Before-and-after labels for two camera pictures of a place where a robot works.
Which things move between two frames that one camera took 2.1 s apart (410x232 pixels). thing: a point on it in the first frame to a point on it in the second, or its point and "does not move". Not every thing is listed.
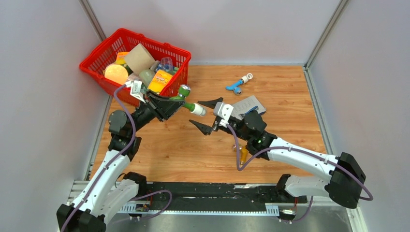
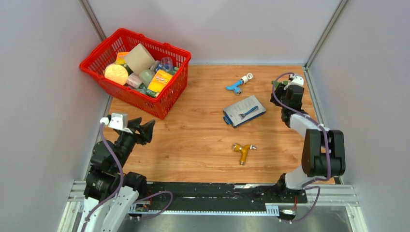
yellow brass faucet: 243,153 does not move
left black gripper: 161,109 to 146,130
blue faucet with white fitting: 236,87 does not move
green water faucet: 184,91 to 277,83
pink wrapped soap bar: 134,77 does not move
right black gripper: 205,129 to 280,89
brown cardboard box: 139,58 does not move
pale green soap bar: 146,76 does not move
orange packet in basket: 120,59 does not move
